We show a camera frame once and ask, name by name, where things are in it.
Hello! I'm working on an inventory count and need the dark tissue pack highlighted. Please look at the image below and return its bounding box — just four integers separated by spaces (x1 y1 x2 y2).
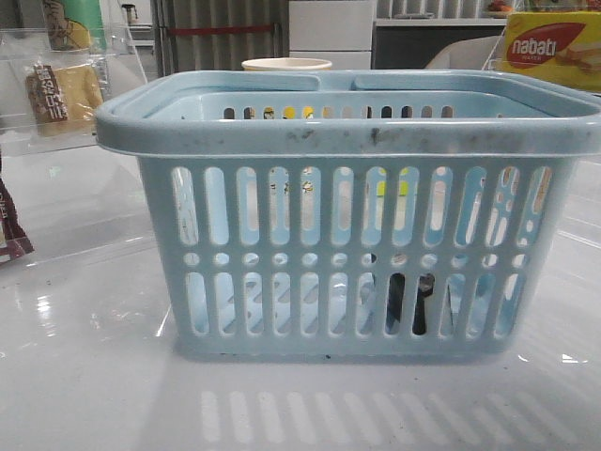
357 272 465 336

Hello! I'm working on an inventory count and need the packaged bread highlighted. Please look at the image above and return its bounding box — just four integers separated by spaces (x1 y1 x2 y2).
24 63 103 137

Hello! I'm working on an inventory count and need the light blue plastic basket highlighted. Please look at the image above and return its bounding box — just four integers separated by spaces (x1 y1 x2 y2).
95 70 600 358

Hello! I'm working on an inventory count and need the yellow popcorn paper cup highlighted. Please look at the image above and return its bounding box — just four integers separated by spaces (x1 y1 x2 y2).
241 57 332 71

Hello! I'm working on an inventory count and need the white refrigerator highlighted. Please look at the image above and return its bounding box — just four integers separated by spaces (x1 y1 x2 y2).
288 1 377 70

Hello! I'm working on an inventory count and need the dark kitchen counter cabinet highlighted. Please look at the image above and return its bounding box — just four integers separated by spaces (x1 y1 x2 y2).
372 19 504 70

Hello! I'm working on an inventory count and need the clear acrylic display shelf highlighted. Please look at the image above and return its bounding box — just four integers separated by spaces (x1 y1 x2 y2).
1 25 146 267

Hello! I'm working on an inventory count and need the grey armchair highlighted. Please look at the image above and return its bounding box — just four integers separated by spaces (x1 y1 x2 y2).
425 35 504 70

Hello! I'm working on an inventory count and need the red snack packet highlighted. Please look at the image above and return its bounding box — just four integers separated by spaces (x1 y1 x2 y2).
1 182 34 264

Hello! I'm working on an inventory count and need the green cartoon drink bottle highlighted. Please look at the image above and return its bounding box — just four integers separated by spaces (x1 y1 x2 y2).
41 0 106 54

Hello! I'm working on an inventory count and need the yellow nabati wafer box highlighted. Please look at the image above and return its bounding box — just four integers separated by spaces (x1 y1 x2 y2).
498 11 600 93

